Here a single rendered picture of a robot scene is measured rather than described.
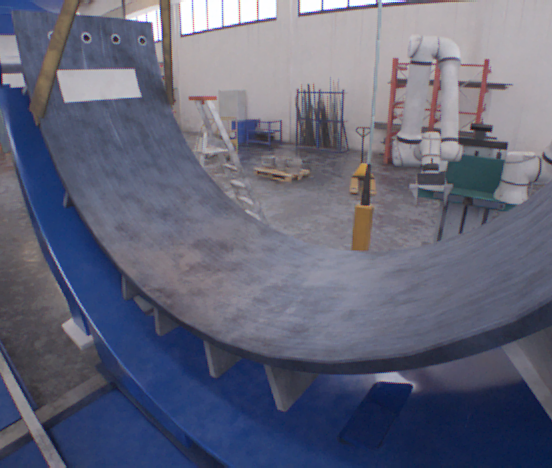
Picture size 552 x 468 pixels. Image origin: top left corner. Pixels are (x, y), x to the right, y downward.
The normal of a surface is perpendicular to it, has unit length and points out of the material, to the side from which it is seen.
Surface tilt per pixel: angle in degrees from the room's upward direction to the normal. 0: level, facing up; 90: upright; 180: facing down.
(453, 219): 90
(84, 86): 75
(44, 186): 63
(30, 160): 69
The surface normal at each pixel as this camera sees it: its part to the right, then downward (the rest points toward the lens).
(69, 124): 0.71, -0.16
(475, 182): -0.51, 0.34
